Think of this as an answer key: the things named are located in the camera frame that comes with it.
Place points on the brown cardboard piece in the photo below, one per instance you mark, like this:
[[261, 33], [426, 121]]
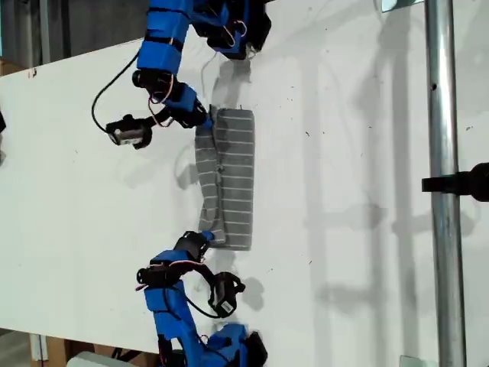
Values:
[[9, 68]]

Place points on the black clamp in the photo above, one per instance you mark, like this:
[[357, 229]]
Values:
[[458, 183]]

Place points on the grey white-striped towel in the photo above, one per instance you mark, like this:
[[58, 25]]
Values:
[[237, 172]]

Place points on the small black object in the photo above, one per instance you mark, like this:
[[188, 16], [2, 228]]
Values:
[[2, 121]]

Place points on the steel post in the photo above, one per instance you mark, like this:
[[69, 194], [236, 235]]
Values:
[[443, 114]]

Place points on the black camera box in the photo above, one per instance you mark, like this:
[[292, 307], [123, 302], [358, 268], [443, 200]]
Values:
[[225, 294], [128, 133]]

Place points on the white box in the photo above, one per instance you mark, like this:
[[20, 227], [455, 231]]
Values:
[[91, 361]]

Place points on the black camera stalk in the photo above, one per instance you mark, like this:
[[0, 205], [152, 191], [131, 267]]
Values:
[[202, 271], [162, 119]]

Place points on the white table leg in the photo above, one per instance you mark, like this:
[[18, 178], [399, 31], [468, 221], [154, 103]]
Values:
[[38, 348]]

